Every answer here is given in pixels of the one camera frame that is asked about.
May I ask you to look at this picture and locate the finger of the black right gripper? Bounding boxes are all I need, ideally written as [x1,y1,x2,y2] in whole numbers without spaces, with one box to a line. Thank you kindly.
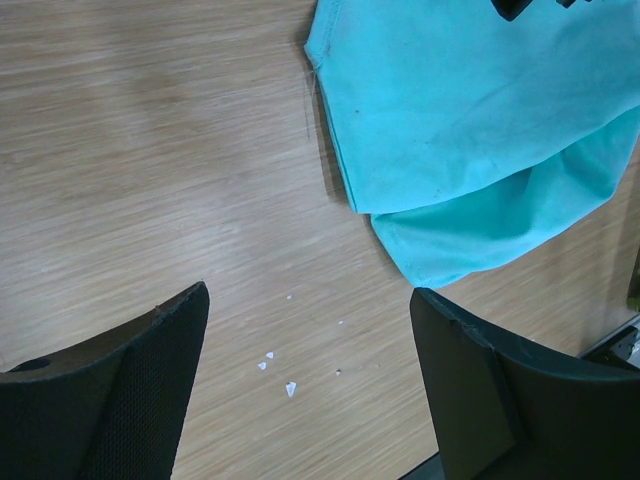
[556,0,594,9]
[491,0,532,22]

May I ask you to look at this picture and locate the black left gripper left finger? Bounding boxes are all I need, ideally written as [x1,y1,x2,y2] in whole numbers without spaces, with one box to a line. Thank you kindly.
[1,282,209,479]

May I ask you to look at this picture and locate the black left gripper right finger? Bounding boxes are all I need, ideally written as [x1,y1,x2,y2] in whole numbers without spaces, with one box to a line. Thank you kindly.
[410,289,639,479]

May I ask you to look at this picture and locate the teal t shirt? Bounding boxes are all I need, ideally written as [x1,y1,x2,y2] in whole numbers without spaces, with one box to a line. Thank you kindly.
[305,1,639,288]

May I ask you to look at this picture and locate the aluminium frame rail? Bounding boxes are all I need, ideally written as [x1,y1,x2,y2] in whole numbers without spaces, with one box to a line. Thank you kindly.
[580,315,639,372]

